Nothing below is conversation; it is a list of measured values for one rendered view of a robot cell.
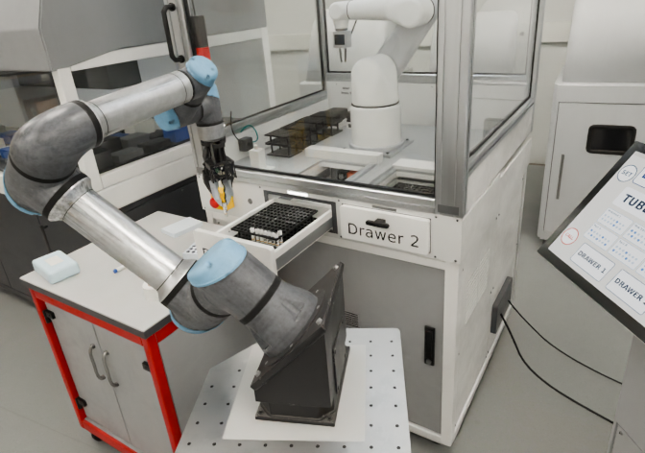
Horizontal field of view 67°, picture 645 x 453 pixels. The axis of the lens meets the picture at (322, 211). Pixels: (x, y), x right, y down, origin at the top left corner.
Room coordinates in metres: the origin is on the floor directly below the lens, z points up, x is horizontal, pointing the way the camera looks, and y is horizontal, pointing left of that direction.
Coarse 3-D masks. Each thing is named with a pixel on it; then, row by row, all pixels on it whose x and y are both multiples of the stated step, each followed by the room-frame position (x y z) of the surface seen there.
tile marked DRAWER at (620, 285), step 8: (624, 272) 0.76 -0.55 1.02; (616, 280) 0.76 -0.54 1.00; (624, 280) 0.75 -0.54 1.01; (632, 280) 0.74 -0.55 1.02; (608, 288) 0.76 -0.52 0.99; (616, 288) 0.75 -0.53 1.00; (624, 288) 0.74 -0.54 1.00; (632, 288) 0.73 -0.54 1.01; (640, 288) 0.71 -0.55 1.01; (616, 296) 0.74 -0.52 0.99; (624, 296) 0.73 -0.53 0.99; (632, 296) 0.71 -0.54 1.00; (640, 296) 0.70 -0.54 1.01; (632, 304) 0.70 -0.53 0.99; (640, 304) 0.69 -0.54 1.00; (640, 312) 0.68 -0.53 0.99
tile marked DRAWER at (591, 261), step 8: (584, 248) 0.87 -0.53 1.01; (592, 248) 0.85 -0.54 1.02; (576, 256) 0.87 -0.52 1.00; (584, 256) 0.85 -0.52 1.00; (592, 256) 0.84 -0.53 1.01; (600, 256) 0.83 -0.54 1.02; (576, 264) 0.85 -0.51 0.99; (584, 264) 0.84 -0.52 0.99; (592, 264) 0.83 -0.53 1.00; (600, 264) 0.81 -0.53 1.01; (608, 264) 0.80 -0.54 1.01; (592, 272) 0.81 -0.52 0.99; (600, 272) 0.80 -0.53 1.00; (608, 272) 0.79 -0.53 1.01; (600, 280) 0.78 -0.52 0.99
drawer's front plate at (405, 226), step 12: (348, 216) 1.37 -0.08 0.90; (360, 216) 1.35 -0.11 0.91; (372, 216) 1.33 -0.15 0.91; (384, 216) 1.31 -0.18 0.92; (396, 216) 1.28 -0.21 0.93; (408, 216) 1.27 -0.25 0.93; (372, 228) 1.33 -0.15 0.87; (384, 228) 1.31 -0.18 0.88; (396, 228) 1.28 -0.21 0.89; (408, 228) 1.26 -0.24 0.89; (420, 228) 1.24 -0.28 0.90; (360, 240) 1.35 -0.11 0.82; (372, 240) 1.33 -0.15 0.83; (384, 240) 1.31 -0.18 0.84; (396, 240) 1.28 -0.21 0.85; (408, 240) 1.26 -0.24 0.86; (420, 240) 1.24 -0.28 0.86; (420, 252) 1.24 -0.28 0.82
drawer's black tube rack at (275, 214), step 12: (276, 204) 1.51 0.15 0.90; (288, 204) 1.50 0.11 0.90; (252, 216) 1.44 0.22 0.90; (264, 216) 1.42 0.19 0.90; (276, 216) 1.41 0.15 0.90; (288, 216) 1.41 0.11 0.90; (300, 216) 1.40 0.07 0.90; (312, 216) 1.43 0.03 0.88; (264, 228) 1.34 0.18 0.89; (276, 228) 1.32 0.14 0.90; (288, 228) 1.32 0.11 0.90; (300, 228) 1.37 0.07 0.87
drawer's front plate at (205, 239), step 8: (200, 232) 1.29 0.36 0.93; (208, 232) 1.27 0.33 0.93; (216, 232) 1.27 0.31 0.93; (200, 240) 1.29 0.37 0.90; (208, 240) 1.27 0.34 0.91; (216, 240) 1.25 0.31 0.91; (240, 240) 1.21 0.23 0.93; (248, 240) 1.20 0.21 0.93; (200, 248) 1.29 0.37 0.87; (208, 248) 1.27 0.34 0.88; (248, 248) 1.18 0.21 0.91; (256, 248) 1.17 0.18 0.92; (264, 248) 1.15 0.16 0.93; (272, 248) 1.15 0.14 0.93; (200, 256) 1.30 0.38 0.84; (256, 256) 1.17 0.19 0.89; (264, 256) 1.15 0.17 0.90; (272, 256) 1.14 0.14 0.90; (264, 264) 1.16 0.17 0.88; (272, 264) 1.14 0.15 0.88
